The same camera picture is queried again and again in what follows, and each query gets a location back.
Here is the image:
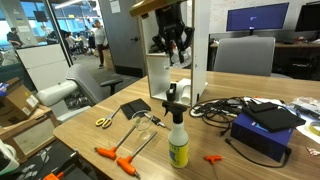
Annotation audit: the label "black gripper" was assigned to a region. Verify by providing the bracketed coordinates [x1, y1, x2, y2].
[152, 3, 196, 65]

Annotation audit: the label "clear plastic water bottle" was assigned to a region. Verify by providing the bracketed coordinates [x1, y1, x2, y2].
[169, 44, 194, 70]

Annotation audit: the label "white spray bottle yellow label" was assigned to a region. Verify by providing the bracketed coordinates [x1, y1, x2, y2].
[161, 100, 190, 170]

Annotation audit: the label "white wooden shelf unit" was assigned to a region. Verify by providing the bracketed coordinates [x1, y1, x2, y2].
[129, 0, 212, 108]

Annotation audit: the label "whiteboard with writing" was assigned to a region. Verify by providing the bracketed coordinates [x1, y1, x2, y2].
[209, 0, 320, 34]

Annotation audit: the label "white paper roll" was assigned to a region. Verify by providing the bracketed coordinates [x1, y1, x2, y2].
[175, 77, 193, 105]

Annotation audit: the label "black tape dispenser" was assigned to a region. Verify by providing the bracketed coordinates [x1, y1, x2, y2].
[165, 82, 178, 103]

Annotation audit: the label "grey office chair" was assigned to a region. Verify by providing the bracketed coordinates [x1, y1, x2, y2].
[212, 35, 278, 78]
[65, 63, 125, 105]

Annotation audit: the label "standing person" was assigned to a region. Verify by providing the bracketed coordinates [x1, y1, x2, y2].
[93, 18, 109, 70]

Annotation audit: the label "clear plastic cup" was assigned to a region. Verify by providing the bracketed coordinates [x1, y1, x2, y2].
[131, 109, 155, 140]

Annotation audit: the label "blue screen monitor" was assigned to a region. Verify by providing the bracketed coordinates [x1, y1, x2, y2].
[225, 2, 291, 33]

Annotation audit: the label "small orange hex key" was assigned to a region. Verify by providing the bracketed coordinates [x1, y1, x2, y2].
[203, 154, 224, 180]

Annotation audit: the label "black flat case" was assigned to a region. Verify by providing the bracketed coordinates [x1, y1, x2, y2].
[241, 101, 307, 134]

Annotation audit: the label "blue cardboard box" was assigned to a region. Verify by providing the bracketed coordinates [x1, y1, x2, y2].
[229, 113, 295, 164]

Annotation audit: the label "white cabinet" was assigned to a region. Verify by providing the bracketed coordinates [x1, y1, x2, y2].
[15, 43, 72, 92]

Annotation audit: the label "black dark monitor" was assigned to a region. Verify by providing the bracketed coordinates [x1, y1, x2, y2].
[294, 2, 320, 33]

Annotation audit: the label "clear plastic bag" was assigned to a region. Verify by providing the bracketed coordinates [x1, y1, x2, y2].
[289, 95, 320, 118]

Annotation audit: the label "seated person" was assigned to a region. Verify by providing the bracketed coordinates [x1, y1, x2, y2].
[6, 26, 25, 48]

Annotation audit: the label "yellow tape roll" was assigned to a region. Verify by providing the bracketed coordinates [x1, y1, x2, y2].
[307, 120, 320, 137]

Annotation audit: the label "brown cardboard box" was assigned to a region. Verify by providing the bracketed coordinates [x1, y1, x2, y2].
[0, 76, 42, 128]

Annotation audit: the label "wooden side table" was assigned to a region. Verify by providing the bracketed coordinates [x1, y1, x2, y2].
[0, 104, 62, 165]

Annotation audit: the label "tan wrist camera mount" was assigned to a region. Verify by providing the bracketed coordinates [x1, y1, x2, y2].
[128, 0, 188, 18]

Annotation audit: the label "black cable bundle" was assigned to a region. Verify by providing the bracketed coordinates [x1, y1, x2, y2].
[188, 96, 248, 130]

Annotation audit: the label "yellow grey handled scissors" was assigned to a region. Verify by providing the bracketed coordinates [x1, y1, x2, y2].
[94, 106, 122, 130]

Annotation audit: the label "orange T-handle hex wrench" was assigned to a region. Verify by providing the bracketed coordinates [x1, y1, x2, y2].
[115, 130, 159, 180]
[93, 117, 143, 162]

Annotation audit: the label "thin black cable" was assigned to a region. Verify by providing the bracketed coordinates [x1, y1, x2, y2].
[224, 136, 293, 169]

